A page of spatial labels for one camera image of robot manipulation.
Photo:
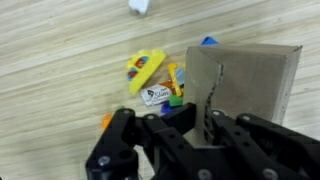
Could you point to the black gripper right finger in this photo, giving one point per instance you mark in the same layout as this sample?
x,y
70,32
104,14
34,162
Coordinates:
x,y
266,153

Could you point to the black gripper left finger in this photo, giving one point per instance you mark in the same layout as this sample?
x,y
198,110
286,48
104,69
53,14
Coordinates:
x,y
133,156

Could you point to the brown cardboard box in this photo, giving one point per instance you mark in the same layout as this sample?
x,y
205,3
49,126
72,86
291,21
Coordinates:
x,y
253,80

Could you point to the orange toy block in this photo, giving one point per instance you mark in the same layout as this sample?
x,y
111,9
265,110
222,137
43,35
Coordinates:
x,y
106,120

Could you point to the small green toy block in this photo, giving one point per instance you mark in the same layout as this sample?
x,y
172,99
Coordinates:
x,y
120,108

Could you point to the small blue toy piece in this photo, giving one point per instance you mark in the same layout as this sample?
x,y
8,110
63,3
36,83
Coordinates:
x,y
166,108

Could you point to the green flat toy piece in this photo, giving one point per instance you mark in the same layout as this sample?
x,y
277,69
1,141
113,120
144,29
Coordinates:
x,y
176,100

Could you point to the small orange toy piece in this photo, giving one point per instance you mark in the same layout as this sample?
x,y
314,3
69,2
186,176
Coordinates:
x,y
167,85

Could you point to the tall yellow toy block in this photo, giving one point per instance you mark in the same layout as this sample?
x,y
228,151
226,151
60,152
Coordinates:
x,y
176,78

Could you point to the blue toy block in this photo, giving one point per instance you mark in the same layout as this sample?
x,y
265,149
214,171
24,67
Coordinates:
x,y
209,41

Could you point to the white toy block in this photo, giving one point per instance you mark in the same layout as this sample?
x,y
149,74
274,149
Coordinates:
x,y
139,6

